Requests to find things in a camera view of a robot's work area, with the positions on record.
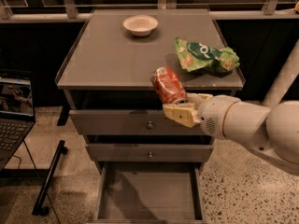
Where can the grey top drawer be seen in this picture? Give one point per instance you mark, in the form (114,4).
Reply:
(135,122)

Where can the metal railing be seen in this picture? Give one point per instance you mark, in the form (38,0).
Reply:
(53,10)

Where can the green chip bag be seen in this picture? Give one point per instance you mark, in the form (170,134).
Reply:
(197,56)

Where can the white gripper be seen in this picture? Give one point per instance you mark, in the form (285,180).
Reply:
(214,116)

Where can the grey drawer cabinet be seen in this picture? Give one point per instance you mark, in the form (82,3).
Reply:
(110,69)

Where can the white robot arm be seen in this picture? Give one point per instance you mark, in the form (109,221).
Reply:
(269,130)

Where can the white bowl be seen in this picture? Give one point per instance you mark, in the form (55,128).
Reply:
(140,25)

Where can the black laptop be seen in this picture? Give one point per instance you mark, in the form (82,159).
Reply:
(17,112)

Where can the grey middle drawer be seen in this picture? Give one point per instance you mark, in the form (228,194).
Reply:
(149,152)

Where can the grey open bottom drawer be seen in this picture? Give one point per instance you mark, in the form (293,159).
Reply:
(150,193)

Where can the red coke can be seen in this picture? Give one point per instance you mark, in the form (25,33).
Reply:
(168,86)

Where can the black laptop stand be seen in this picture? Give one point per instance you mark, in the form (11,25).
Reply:
(44,176)

